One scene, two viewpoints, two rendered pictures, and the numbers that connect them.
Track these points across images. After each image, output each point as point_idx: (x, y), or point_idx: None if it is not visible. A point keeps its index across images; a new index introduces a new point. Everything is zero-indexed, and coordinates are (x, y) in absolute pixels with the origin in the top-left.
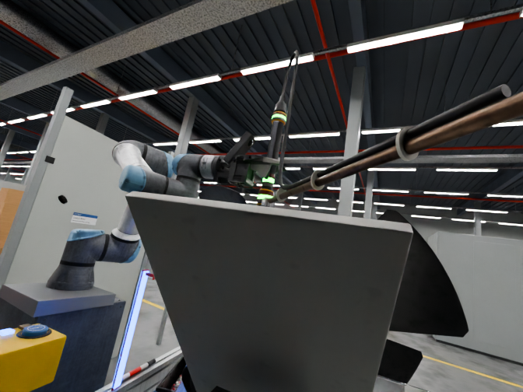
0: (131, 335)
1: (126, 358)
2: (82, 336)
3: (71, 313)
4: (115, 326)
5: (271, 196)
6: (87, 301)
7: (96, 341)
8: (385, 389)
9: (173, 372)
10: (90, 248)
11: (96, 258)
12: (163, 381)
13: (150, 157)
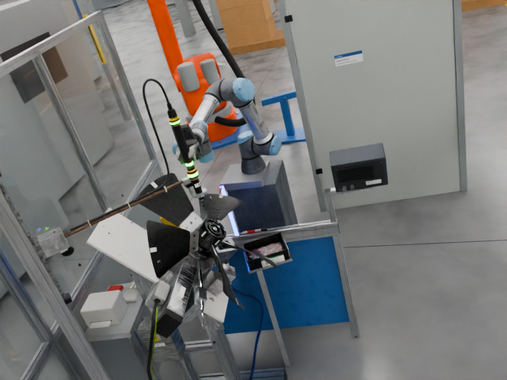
0: (231, 216)
1: (235, 225)
2: (255, 200)
3: (241, 189)
4: (275, 197)
5: (188, 175)
6: (244, 185)
7: (266, 204)
8: (174, 281)
9: (262, 240)
10: (245, 149)
11: (253, 154)
12: (247, 242)
13: (223, 94)
